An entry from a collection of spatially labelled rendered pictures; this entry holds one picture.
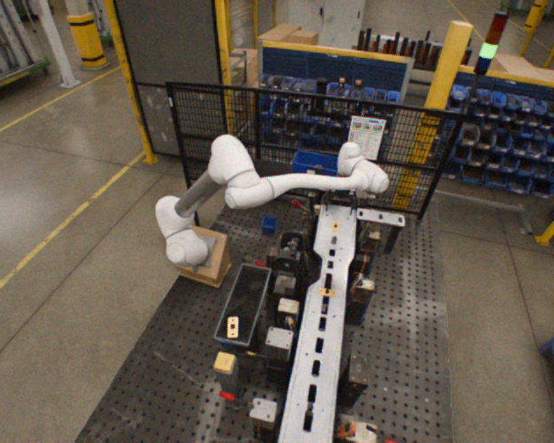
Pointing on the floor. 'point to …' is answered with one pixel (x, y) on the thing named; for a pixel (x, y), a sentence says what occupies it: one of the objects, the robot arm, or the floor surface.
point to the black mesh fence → (302, 133)
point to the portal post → (54, 42)
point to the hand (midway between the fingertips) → (338, 210)
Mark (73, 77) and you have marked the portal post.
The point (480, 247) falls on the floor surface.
